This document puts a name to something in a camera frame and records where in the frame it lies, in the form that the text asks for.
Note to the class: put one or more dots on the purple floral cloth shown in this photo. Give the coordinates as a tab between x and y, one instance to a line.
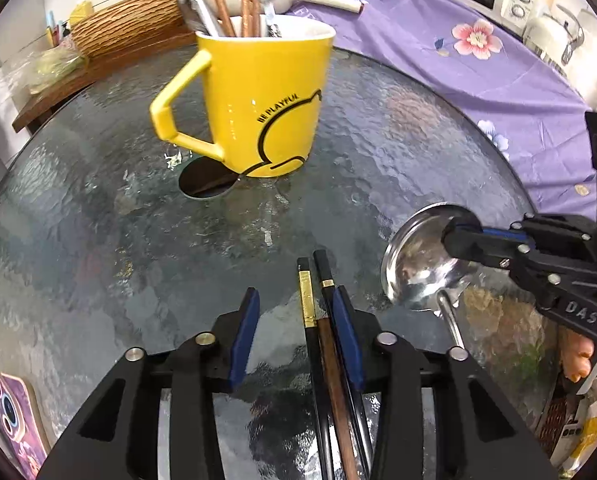
453	90

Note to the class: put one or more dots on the wicker pattern basin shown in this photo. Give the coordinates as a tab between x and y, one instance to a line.
128	22

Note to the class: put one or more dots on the person's right hand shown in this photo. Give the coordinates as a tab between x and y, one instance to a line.
575	357

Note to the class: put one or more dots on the wooden side table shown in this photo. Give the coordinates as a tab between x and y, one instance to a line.
103	70

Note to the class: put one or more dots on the white electric kettle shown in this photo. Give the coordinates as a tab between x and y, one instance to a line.
553	35

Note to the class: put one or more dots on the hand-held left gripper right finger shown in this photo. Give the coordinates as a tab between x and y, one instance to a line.
348	340

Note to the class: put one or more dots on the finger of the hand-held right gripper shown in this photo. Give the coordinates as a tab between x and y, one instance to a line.
473	227
478	255

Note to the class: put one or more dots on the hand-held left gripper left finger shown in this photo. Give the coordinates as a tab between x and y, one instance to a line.
241	340

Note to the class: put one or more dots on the yellow soap bottle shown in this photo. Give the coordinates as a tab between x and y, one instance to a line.
81	10

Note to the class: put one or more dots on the phone in purple cartoon case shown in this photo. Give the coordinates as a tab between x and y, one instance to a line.
16	425

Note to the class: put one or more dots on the yellow mug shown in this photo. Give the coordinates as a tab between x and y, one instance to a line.
268	100

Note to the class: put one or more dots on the round glass table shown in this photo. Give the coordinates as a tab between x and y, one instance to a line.
128	240

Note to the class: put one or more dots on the steel ladle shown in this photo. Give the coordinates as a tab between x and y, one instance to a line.
423	260

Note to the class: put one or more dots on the colourful toothbrushes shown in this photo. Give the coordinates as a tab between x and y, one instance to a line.
53	30

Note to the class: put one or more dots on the clear plastic bag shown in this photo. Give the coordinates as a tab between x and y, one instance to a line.
38	67

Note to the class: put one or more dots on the long steel spoon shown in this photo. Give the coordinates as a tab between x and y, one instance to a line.
272	17

